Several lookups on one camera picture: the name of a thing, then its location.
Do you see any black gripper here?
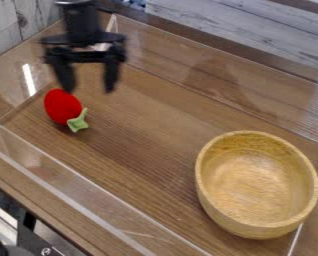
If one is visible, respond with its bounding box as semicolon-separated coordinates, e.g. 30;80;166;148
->
41;32;127;93

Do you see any red felt strawberry toy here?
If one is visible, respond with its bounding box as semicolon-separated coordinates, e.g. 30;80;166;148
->
45;89;90;133

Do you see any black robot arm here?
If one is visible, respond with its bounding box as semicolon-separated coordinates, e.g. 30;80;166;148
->
41;0;127;93

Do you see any wooden bowl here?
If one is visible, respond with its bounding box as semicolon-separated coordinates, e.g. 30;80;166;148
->
196;130;318;240

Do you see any clear acrylic front wall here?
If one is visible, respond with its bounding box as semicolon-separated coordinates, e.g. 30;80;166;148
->
0;126;212;256

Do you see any black table leg bracket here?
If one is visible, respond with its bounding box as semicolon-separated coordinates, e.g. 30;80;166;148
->
18;212;66;256

